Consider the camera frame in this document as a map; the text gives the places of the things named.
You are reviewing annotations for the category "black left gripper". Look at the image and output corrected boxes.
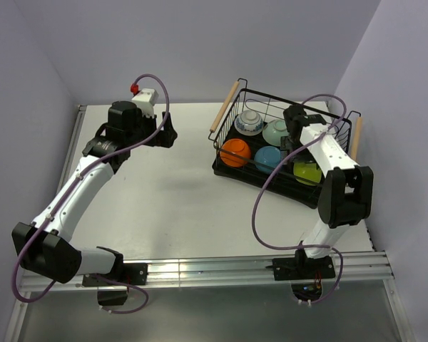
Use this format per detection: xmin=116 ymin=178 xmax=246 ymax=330
xmin=126 ymin=109 xmax=177 ymax=148

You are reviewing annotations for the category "pale green ceramic bowl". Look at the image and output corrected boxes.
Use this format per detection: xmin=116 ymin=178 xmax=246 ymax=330
xmin=262 ymin=119 xmax=289 ymax=147

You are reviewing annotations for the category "blue ceramic bowl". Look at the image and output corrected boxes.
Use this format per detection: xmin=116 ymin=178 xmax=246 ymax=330
xmin=254 ymin=145 xmax=281 ymax=175

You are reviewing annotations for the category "white square bowl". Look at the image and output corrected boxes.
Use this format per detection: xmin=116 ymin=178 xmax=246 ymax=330
xmin=293 ymin=162 xmax=322 ymax=186

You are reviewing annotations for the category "blue white patterned bowl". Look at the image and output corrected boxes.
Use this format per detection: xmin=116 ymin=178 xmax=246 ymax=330
xmin=234 ymin=110 xmax=264 ymax=136

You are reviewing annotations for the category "orange bowl white inside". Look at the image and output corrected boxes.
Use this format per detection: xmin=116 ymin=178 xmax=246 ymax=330
xmin=220 ymin=138 xmax=252 ymax=167

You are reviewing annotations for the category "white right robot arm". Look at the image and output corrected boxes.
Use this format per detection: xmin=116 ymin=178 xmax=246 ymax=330
xmin=283 ymin=104 xmax=374 ymax=278

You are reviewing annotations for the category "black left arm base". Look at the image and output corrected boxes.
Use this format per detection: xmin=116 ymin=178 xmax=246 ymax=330
xmin=81 ymin=263 xmax=148 ymax=307

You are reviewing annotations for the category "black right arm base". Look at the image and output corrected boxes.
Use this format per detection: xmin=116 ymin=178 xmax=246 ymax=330
xmin=268 ymin=256 xmax=336 ymax=281

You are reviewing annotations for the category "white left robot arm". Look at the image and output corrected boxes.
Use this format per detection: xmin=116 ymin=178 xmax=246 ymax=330
xmin=11 ymin=100 xmax=177 ymax=284

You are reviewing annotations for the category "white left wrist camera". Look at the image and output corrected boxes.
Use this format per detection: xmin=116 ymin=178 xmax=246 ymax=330
xmin=131 ymin=84 xmax=159 ymax=118

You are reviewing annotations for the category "black wire dish rack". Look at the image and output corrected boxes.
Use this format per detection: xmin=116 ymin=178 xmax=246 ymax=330
xmin=209 ymin=84 xmax=373 ymax=219

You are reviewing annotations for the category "right wooden rack handle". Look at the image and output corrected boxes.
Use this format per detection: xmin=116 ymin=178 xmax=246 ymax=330
xmin=350 ymin=116 xmax=363 ymax=160

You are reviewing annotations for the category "wooden rack handle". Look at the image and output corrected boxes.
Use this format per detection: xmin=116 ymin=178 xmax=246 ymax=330
xmin=350 ymin=116 xmax=363 ymax=160
xmin=210 ymin=80 xmax=240 ymax=133

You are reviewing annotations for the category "left wooden rack handle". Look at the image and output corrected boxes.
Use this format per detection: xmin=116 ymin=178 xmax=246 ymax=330
xmin=210 ymin=80 xmax=240 ymax=133

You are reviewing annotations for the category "aluminium table edge rail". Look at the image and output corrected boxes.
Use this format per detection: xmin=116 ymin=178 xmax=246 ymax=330
xmin=19 ymin=251 xmax=395 ymax=291

